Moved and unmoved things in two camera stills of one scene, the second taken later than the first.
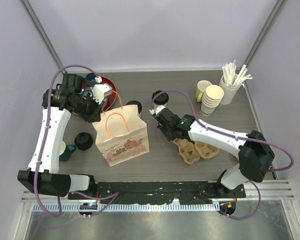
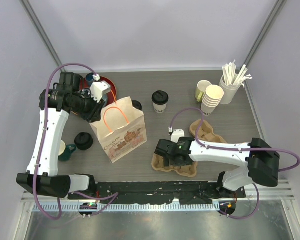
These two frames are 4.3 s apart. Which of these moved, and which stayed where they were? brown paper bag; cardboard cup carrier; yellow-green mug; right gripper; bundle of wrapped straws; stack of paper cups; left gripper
Moved: right gripper; cardboard cup carrier; brown paper bag
Stayed: stack of paper cups; left gripper; yellow-green mug; bundle of wrapped straws
